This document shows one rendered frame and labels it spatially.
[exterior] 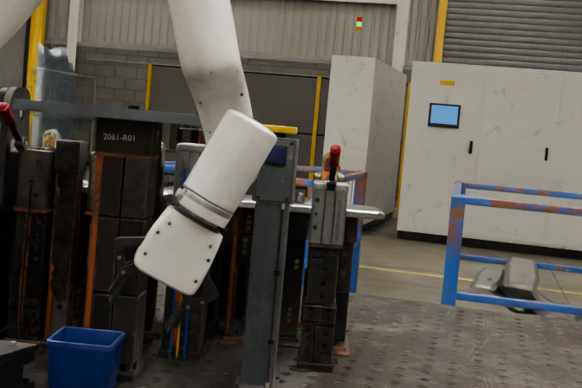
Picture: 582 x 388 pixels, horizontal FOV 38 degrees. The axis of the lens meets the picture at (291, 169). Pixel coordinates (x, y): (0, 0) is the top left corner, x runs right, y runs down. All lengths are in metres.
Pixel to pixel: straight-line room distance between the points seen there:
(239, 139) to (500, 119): 8.33
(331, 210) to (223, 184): 0.45
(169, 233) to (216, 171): 0.11
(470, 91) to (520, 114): 0.59
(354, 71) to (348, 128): 0.65
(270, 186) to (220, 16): 0.35
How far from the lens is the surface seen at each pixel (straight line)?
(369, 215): 1.71
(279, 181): 1.43
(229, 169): 1.18
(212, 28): 1.20
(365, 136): 9.48
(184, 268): 1.21
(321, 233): 1.60
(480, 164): 9.44
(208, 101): 1.28
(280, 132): 1.43
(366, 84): 9.51
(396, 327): 2.08
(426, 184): 9.47
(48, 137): 2.02
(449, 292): 3.41
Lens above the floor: 1.16
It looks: 3 degrees down
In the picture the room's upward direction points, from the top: 5 degrees clockwise
